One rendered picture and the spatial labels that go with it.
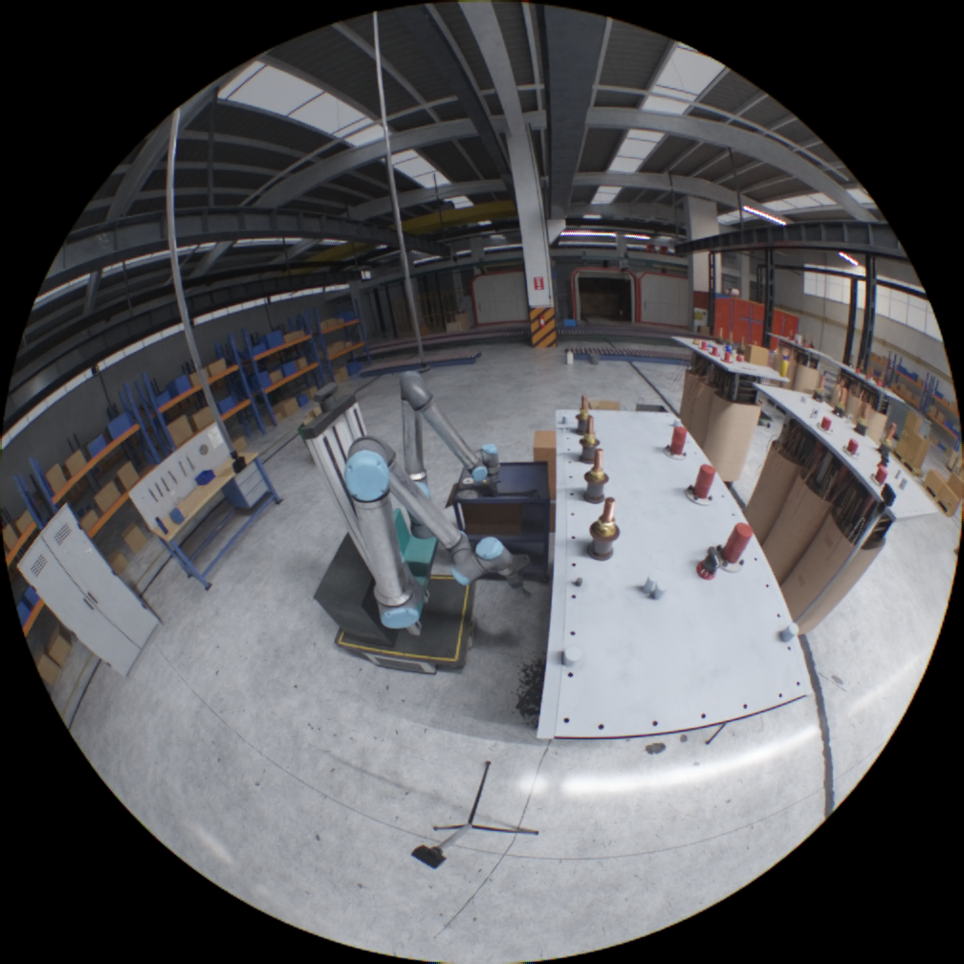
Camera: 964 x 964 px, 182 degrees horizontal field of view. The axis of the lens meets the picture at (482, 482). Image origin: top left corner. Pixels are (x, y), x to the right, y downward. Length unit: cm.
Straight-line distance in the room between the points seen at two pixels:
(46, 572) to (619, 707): 461
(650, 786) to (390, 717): 173
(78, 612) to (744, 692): 494
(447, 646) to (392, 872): 167
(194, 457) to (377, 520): 427
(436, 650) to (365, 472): 143
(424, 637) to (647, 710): 156
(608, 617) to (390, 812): 186
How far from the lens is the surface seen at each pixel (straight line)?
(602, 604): 86
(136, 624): 463
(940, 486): 1030
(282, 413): 990
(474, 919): 238
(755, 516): 288
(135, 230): 646
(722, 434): 354
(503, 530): 218
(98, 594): 445
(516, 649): 226
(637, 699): 78
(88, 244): 624
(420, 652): 201
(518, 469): 221
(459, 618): 206
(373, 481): 79
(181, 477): 486
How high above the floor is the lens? 209
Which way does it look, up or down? 35 degrees down
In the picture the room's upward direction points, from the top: 9 degrees counter-clockwise
